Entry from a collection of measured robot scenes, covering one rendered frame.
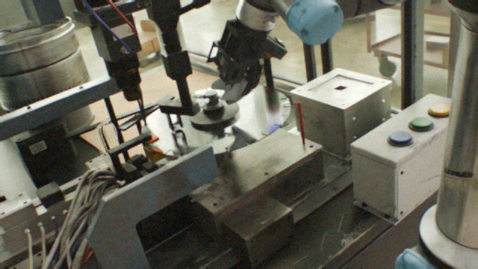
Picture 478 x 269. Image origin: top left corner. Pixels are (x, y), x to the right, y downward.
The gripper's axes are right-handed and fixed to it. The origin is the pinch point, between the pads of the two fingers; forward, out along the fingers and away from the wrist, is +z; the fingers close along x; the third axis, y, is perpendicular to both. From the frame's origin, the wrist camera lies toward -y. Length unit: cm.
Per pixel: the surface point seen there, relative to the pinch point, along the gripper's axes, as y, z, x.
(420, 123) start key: -23.3, -12.5, 28.7
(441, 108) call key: -31.0, -13.9, 28.3
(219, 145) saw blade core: 9.8, 0.9, 9.5
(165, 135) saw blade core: 13.6, 8.3, -1.7
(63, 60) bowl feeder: 12, 34, -59
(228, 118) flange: 2.8, 1.9, 3.4
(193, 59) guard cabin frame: -50, 54, -69
